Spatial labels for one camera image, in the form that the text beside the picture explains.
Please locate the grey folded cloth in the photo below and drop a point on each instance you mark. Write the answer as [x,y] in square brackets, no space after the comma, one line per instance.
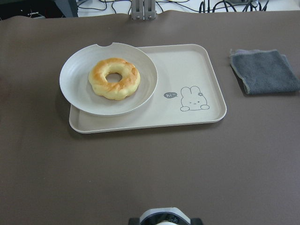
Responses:
[264,72]

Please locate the white round plate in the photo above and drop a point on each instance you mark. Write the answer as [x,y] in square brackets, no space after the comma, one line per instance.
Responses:
[77,90]

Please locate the beige rabbit tray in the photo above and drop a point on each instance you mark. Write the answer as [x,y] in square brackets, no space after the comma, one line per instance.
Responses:
[187,92]

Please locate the glazed ring donut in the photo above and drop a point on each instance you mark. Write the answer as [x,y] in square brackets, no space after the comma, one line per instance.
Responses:
[114,78]

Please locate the aluminium frame post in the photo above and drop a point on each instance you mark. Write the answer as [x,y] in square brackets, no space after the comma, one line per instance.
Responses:
[143,9]

